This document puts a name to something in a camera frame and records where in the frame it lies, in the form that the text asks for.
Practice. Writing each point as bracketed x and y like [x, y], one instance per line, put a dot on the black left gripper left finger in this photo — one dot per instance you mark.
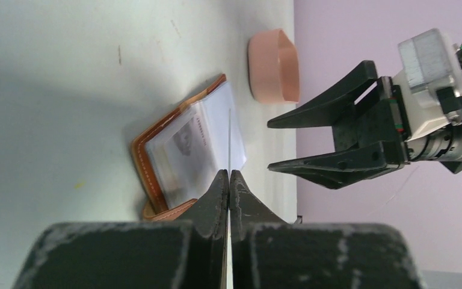
[187, 252]

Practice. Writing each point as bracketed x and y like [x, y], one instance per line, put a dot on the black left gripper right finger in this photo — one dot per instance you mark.
[268, 252]

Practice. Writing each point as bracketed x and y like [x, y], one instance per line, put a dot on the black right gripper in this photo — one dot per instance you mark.
[368, 136]

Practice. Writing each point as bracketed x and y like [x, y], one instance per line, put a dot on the pink plastic tray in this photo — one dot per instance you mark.
[273, 68]

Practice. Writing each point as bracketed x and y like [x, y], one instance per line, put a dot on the brown leather card holder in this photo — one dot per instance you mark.
[178, 156]

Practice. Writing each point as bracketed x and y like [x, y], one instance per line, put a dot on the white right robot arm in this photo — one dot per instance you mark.
[443, 145]

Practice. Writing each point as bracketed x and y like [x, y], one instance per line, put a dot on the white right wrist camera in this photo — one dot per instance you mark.
[429, 63]

